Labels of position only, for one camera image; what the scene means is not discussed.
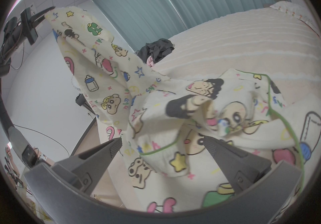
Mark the white printed pillow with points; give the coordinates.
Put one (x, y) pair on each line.
(293, 10)

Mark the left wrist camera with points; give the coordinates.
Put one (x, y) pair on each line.
(10, 23)

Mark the white printed pyjama top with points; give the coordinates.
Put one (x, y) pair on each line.
(155, 107)

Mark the bed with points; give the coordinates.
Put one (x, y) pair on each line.
(238, 37)

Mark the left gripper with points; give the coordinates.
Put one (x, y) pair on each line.
(29, 27)

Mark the pile of clothes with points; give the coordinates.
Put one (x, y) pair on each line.
(156, 51)

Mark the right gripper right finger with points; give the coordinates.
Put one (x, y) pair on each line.
(235, 162)

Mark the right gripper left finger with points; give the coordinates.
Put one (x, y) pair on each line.
(90, 162)

